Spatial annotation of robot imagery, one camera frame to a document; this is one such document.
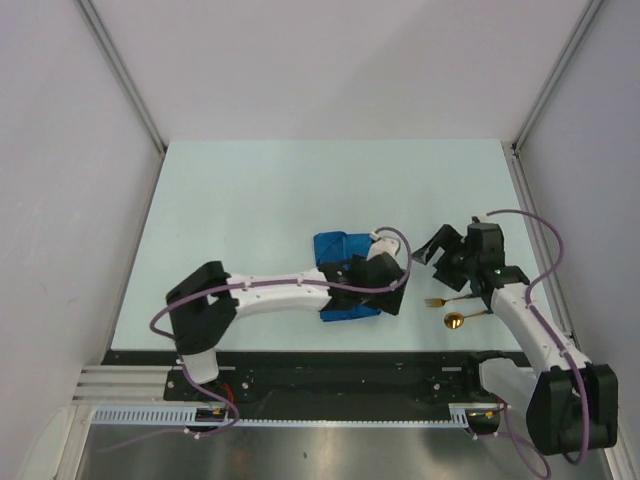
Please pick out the aluminium corner post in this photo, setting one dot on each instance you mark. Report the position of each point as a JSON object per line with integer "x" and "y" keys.
{"x": 568, "y": 52}
{"x": 114, "y": 60}

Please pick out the gold fork green handle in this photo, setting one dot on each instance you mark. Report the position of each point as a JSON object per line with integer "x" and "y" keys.
{"x": 441, "y": 302}

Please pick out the right aluminium corner post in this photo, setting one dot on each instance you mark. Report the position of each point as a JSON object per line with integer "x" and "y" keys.
{"x": 568, "y": 52}

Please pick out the aluminium front frame rail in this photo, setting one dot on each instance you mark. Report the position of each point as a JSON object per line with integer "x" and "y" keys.
{"x": 121, "y": 385}

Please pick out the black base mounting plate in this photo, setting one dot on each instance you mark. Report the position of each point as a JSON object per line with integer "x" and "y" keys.
{"x": 350, "y": 386}

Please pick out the gold spoon green handle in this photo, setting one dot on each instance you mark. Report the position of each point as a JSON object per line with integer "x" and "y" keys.
{"x": 455, "y": 320}

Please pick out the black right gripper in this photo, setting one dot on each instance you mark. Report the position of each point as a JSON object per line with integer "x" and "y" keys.
{"x": 450, "y": 240}

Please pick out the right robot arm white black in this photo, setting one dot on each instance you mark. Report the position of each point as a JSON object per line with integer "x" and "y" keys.
{"x": 570, "y": 404}

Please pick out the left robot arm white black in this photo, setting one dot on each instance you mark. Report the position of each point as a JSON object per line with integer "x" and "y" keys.
{"x": 203, "y": 306}

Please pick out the left aluminium corner post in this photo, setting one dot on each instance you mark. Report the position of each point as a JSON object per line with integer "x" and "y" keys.
{"x": 114, "y": 60}

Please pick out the white slotted cable duct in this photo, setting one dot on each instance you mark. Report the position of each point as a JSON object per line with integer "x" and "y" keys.
{"x": 202, "y": 417}

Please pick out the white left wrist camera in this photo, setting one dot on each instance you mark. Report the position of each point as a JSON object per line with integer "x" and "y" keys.
{"x": 383, "y": 244}

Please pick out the blue cloth napkin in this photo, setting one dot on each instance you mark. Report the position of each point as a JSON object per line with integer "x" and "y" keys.
{"x": 339, "y": 246}

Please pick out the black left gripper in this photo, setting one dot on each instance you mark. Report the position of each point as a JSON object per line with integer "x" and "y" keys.
{"x": 386, "y": 301}

